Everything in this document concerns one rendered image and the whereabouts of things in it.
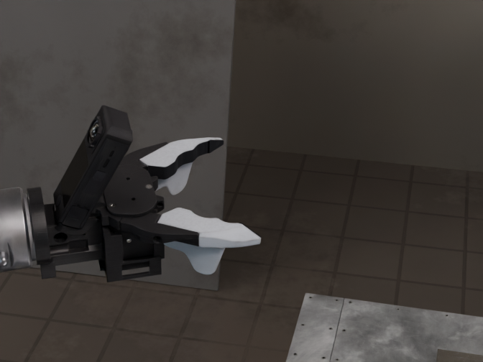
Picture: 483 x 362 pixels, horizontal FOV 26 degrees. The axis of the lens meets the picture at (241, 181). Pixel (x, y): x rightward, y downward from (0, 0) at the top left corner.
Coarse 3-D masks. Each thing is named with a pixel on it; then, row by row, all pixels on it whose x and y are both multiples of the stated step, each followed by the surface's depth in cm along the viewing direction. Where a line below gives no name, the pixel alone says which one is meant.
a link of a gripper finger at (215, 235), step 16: (176, 208) 95; (176, 224) 93; (192, 224) 93; (208, 224) 93; (224, 224) 93; (240, 224) 94; (208, 240) 93; (224, 240) 93; (240, 240) 93; (256, 240) 93; (192, 256) 96; (208, 256) 95; (208, 272) 96
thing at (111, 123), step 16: (112, 112) 91; (96, 128) 91; (112, 128) 89; (128, 128) 91; (80, 144) 94; (96, 144) 90; (112, 144) 90; (128, 144) 90; (80, 160) 93; (96, 160) 90; (112, 160) 91; (64, 176) 96; (80, 176) 92; (96, 176) 91; (64, 192) 95; (80, 192) 92; (96, 192) 93; (64, 208) 93; (80, 208) 93; (64, 224) 94; (80, 224) 95
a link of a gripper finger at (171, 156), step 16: (176, 144) 102; (192, 144) 102; (208, 144) 103; (144, 160) 100; (160, 160) 100; (176, 160) 101; (192, 160) 103; (160, 176) 100; (176, 176) 104; (176, 192) 105
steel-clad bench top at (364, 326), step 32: (320, 320) 184; (352, 320) 184; (384, 320) 184; (416, 320) 184; (448, 320) 184; (480, 320) 184; (320, 352) 177; (352, 352) 177; (384, 352) 177; (416, 352) 177; (480, 352) 177
